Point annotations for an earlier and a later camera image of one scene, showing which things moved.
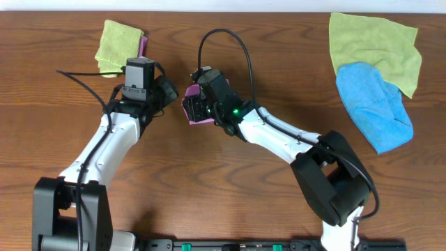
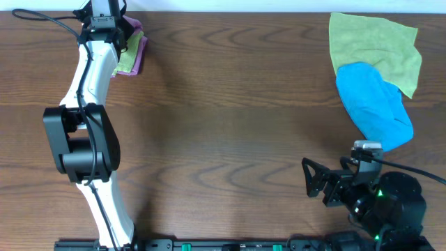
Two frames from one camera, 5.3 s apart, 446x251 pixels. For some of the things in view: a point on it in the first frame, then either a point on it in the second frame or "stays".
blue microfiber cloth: (374, 107) stays
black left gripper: (168, 90) to (126, 31)
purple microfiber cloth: (193, 90) to (136, 24)
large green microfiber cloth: (388, 46) stays
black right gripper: (193, 104) to (339, 180)
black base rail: (257, 245) stays
